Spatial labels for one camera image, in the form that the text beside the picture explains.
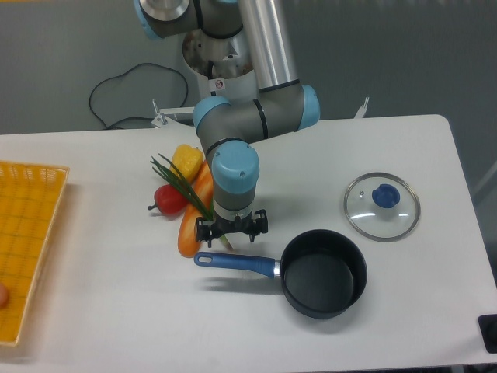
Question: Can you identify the red bell pepper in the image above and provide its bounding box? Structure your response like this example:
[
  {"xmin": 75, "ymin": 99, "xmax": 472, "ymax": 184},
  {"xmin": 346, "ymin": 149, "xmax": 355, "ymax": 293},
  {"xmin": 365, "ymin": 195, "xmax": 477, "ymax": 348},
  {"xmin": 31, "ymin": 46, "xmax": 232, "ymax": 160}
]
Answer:
[{"xmin": 148, "ymin": 184, "xmax": 188, "ymax": 215}]

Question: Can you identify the orange baguette bread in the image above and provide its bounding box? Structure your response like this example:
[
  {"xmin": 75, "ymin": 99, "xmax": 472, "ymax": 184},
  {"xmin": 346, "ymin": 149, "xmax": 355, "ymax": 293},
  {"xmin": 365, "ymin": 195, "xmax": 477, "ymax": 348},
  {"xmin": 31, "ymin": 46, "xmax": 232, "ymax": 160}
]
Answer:
[{"xmin": 178, "ymin": 162, "xmax": 214, "ymax": 258}]

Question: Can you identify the black object table corner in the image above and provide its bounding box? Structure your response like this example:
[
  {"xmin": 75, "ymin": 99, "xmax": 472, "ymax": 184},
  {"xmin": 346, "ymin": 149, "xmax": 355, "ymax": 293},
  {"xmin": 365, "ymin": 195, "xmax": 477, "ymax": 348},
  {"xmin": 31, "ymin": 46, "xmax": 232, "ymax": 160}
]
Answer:
[{"xmin": 478, "ymin": 314, "xmax": 497, "ymax": 354}]

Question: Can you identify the yellow bell pepper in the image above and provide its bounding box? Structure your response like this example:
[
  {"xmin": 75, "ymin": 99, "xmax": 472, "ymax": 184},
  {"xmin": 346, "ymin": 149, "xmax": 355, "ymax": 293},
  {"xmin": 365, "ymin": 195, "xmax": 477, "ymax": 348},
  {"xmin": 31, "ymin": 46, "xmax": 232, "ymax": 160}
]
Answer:
[{"xmin": 170, "ymin": 144, "xmax": 203, "ymax": 183}]

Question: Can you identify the yellow woven basket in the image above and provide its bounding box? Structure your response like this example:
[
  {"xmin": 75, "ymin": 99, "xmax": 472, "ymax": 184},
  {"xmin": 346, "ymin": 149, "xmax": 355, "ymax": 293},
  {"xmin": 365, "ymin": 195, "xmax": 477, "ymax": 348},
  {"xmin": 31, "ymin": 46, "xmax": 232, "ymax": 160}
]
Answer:
[{"xmin": 1, "ymin": 161, "xmax": 70, "ymax": 347}]

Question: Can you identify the black cable on floor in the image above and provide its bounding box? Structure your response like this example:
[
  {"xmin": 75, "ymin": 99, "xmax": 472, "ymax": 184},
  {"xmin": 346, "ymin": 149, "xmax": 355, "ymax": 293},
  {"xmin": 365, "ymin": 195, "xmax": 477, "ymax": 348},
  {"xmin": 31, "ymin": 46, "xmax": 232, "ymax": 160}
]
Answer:
[{"xmin": 89, "ymin": 62, "xmax": 189, "ymax": 131}]

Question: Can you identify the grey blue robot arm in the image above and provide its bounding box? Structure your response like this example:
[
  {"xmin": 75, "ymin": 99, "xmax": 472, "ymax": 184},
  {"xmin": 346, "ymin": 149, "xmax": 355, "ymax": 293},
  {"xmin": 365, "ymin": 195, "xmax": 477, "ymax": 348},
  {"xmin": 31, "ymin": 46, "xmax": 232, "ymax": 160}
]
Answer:
[{"xmin": 134, "ymin": 1, "xmax": 320, "ymax": 257}]

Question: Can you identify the green onion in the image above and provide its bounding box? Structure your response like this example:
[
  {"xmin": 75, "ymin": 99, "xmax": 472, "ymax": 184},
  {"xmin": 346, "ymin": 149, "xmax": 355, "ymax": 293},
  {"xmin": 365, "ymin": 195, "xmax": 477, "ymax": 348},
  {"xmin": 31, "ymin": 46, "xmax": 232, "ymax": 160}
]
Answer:
[{"xmin": 150, "ymin": 153, "xmax": 235, "ymax": 253}]

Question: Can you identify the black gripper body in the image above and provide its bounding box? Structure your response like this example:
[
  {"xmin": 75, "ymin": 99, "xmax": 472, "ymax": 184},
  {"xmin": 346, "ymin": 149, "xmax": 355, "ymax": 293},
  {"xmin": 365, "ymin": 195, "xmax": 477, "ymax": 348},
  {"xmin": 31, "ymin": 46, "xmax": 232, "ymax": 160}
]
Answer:
[{"xmin": 212, "ymin": 212, "xmax": 254, "ymax": 237}]

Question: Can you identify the black saucepan blue handle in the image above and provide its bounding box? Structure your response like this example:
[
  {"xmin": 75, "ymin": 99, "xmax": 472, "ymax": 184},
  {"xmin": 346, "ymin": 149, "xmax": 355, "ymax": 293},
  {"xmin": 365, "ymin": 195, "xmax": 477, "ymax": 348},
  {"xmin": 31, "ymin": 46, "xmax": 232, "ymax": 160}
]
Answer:
[{"xmin": 194, "ymin": 229, "xmax": 368, "ymax": 319}]

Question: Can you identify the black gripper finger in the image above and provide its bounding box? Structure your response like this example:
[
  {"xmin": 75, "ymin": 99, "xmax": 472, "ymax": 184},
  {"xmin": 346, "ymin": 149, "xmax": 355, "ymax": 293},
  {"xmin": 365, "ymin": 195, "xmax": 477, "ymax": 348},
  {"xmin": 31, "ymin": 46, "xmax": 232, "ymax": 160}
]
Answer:
[
  {"xmin": 195, "ymin": 217, "xmax": 214, "ymax": 248},
  {"xmin": 246, "ymin": 209, "xmax": 269, "ymax": 243}
]

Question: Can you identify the glass pot lid blue knob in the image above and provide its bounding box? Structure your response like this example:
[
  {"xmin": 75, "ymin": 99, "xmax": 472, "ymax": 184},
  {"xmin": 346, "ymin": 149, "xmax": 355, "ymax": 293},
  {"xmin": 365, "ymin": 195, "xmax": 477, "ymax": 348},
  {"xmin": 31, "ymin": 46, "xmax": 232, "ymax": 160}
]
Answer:
[{"xmin": 342, "ymin": 172, "xmax": 421, "ymax": 242}]

